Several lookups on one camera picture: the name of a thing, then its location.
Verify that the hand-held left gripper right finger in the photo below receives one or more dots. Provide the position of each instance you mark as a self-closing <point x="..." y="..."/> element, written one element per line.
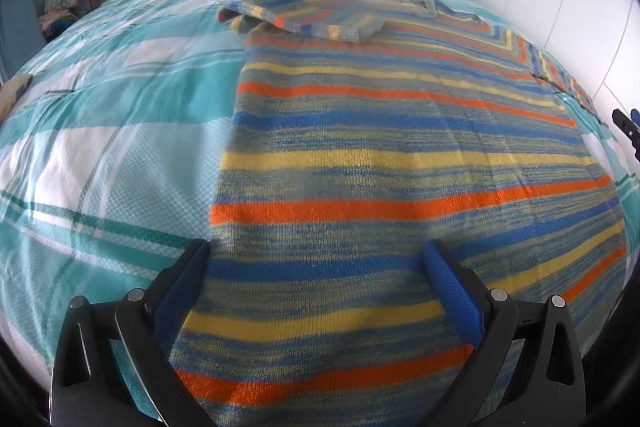
<point x="452" y="293"/>

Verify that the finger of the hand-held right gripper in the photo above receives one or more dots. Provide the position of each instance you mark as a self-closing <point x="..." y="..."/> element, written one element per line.
<point x="621" y="118"/>

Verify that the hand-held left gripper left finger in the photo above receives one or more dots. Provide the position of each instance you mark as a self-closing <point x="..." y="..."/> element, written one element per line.
<point x="176" y="307"/>

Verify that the striped knit sweater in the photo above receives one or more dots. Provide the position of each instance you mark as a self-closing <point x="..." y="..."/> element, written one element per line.
<point x="400" y="157"/>

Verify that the teal plaid bedspread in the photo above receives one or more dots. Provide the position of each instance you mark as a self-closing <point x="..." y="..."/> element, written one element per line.
<point x="125" y="117"/>

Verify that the beige patterned cloth item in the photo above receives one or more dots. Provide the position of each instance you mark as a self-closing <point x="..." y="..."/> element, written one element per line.
<point x="15" y="92"/>

